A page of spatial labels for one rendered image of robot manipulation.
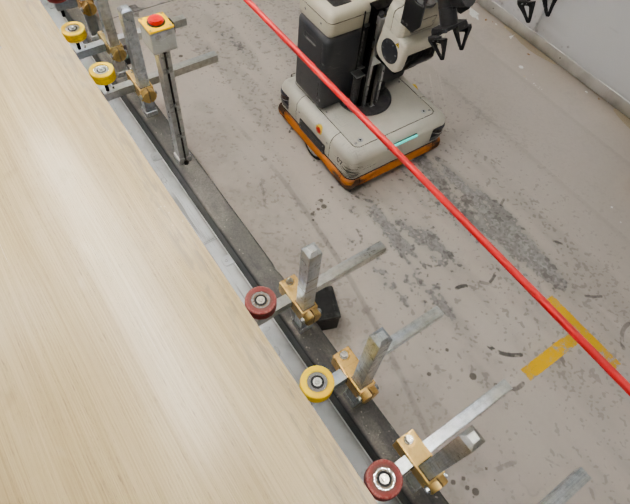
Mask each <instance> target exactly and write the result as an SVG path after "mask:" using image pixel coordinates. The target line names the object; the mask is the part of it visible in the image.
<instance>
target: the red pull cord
mask: <svg viewBox="0 0 630 504"><path fill-rule="evenodd" d="M243 1H244V2H245V3H246V4H247V5H248V6H249V7H250V8H251V9H252V10H253V11H254V12H255V13H256V14H257V15H258V16H259V17H260V18H261V19H262V20H263V21H264V22H265V23H266V24H267V25H268V26H269V27H270V28H271V29H272V30H273V31H274V32H275V33H276V34H277V35H278V36H279V37H280V38H281V39H282V41H283V42H284V43H285V44H286V45H287V46H288V47H289V48H290V49H291V50H292V51H293V52H294V53H295V54H296V55H297V56H298V57H299V58H300V59H301V60H302V61H303V62H304V63H305V64H306V65H307V66H308V67H309V68H310V69H311V70H312V71H313V72H314V73H315V74H316V75H317V76H318V77H319V78H320V79H321V80H322V81H323V83H324V84H325V85H326V86H327V87H328V88H329V89H330V90H331V91H332V92H333V93H334V94H335V95H336V96H337V97H338V98H339V99H340V100H341V101H342V102H343V103H344V104H345V105H346V106H347V107H348V108H349V109H350V110H351V111H352V112H353V113H354V114H355V115H356V116H357V117H358V118H359V119H360V120H361V121H362V122H363V123H364V125H365V126H366V127H367V128H368V129H369V130H370V131H371V132H372V133H373V134H374V135H375V136H376V137H377V138H378V139H379V140H380V141H381V142H382V143H383V144H384V145H385V146H386V147H387V148H388V149H389V150H390V151H391V152H392V153H393V154H394V155H395V156H396V157H397V158H398V159H399V160H400V161H401V162H402V163H403V164H404V165H405V167H406V168H407V169H408V170H409V171H410V172H411V173H412V174H413V175H414V176H415V177H416V178H417V179H418V180H419V181H420V182H421V183H422V184H423V185H424V186H425V187H426V188H427V189H428V190H429V191H430V192H431V193H432V194H433V195H434V196H435V197H436V198H437V199H438V200H439V201H440V202H441V203H442V204H443V205H444V206H445V208H446V209H447V210H448V211H449V212H450V213H451V214H452V215H453V216H454V217H455V218H456V219H457V220H458V221H459V222H460V223H461V224H462V225H463V226H464V227H465V228H466V229H467V230H468V231H469V232H470V233H471V234H472V235H473V236H474V237H475V238H476V239H477V240H478V241H479V242H480V243H481V244H482V245H483V246H484V247H485V248H486V250H487V251H488V252H489V253H490V254H491V255H492V256H493V257H494V258H495V259H496V260H497V261H498V262H499V263H500V264H501V265H502V266H503V267H504V268H505V269H506V270H507V271H508V272H509V273H510V274H511V275H512V276H513V277H514V278H515V279H516V280H517V281H518V282H519V283H520V284H521V285H522V286H523V287H524V288H525V289H526V290H527V292H528V293H529V294H530V295H531V296H532V297H533V298H534V299H535V300H536V301H537V302H538V303H539V304H540V305H541V306H542V307H543V308H544V309H545V310H546V311H547V312H548V313H549V314H550V315H551V316H552V317H553V318H554V319H555V320H556V321H557V322H558V323H559V324H560V325H561V326H562V327H563V328H564V329H565V330H566V331H567V333H568V334H569V335H570V336H571V337H572V338H573V339H574V340H575V341H576V342H577V343H578V344H579V345H580V346H581V347H582V348H583V349H584V350H585V351H586V352H587V353H588V354H589V355H590V356H591V357H592V358H593V359H594V360H595V361H596V362H597V363H598V364H599V365H600V366H601V367H602V368H603V369H604V370H605V371H606V372H607V373H608V375H609V376H610V377H611V378H612V379H613V380H614V381H615V382H616V383H617V384H618V385H619V386H620V387H621V388H622V389H623V390H624V391H625V392H626V393H627V394H628V395H629V396H630V383H629V382H628V381H627V380H626V379H625V378H624V377H623V376H622V375H621V374H620V373H619V372H618V371H617V370H616V369H615V368H614V367H613V366H612V365H611V364H610V363H609V362H608V361H607V360H606V359H605V358H604V357H603V356H602V355H601V354H600V353H599V352H598V351H597V350H596V349H595V348H594V347H593V346H592V345H591V344H590V343H589V342H588V341H587V339H586V338H585V337H584V336H583V335H582V334H581V333H580V332H579V331H578V330H577V329H576V328H575V327H574V326H573V325H572V324H571V323H570V322H569V321H568V320H567V319H566V318H565V317H564V316H563V315H562V314H561V313H560V312H559V311H558V310H557V309H556V308H555V307H554V306H553V305H552V304H551V303H550V302H549V301H548V300H547V299H546V298H545V297H544V296H543V295H542V294H541V293H540V292H539V291H538V290H537V289H536V288H535V287H534V286H533V285H532V284H531V283H530V282H529V281H528V280H527V279H526V278H525V277H524V276H523V275H522V274H521V273H520V272H519V271H518V270H517V269H516V268H515V267H514V266H513V265H512V264H511V263H510V262H509V261H508V260H507V259H506V258H505V257H504V255H503V254H502V253H501V252H500V251H499V250H498V249H497V248H496V247H495V246H494V245H493V244H492V243H491V242H490V241H489V240H488V239H487V238H486V237H485V236H484V235H483V234H482V233H481V232H480V231H479V230H478V229H477V228H476V227H475V226H474V225H473V224H472V223H471V222H470V221H469V220H468V219H467V218H466V217H465V216H464V215H463V214H462V213H461V212H460V211H459V210H458V209H457V208H456V207H455V206H454V205H453V204H452V203H451V202H450V201H449V200H448V199H447V198H446V197H445V196H444V195H443V194H442V193H441V192H440V191H439V190H438V189H437V188H436V187H435V186H434V185H433V184H432V183H431V182H430V181H429V180H428V179H427V178H426V177H425V176H424V175H423V174H422V173H421V171H420V170H419V169H418V168H417V167H416V166H415V165H414V164H413V163H412V162H411V161H410V160H409V159H408V158H407V157H406V156H405V155H404V154H403V153H402V152H401V151H400V150H399V149H398V148H397V147H396V146H395V145H394V144H393V143H392V142H391V141H390V140H389V139H388V138H387V137H386V136H385V135H384V134H383V133H382V132H381V131H380V130H379V129H378V128H377V127H376V126H375V125H374V124H373V123H372V122H371V121H370V120H369V119H368V118H367V117H366V116H365V115H364V114H363V113H362V112H361V111H360V110H359V109H358V108H357V107H356V106H355V105H354V104H353V103H352V102H351V101H350V100H349V99H348V98H347V97H346V96H345V95H344V94H343V93H342V92H341V91H340V90H339V89H338V87H337V86H336V85H335V84H334V83H333V82H332V81H331V80H330V79H329V78H328V77H327V76H326V75H325V74H324V73H323V72H322V71H321V70H320V69H319V68H318V67H317V66H316V65H315V64H314V63H313V62H312V61H311V60H310V59H309V58H308V57H307V56H306V55H305V54H304V53H303V52H302V51H301V50H300V49H299V48H298V47H297V46H296V45H295V44H294V43H293V42H292V41H291V40H290V39H289V38H288V37H287V36H286V35H285V34H284V33H283V32H282V31H281V30H280V29H279V28H278V27H277V26H276V25H275V24H274V23H273V22H272V21H271V20H270V19H269V18H268V17H267V16H266V15H265V14H264V13H263V12H262V11H261V10H260V9H259V8H258V7H257V6H256V5H255V3H254V2H253V1H252V0H243Z"/></svg>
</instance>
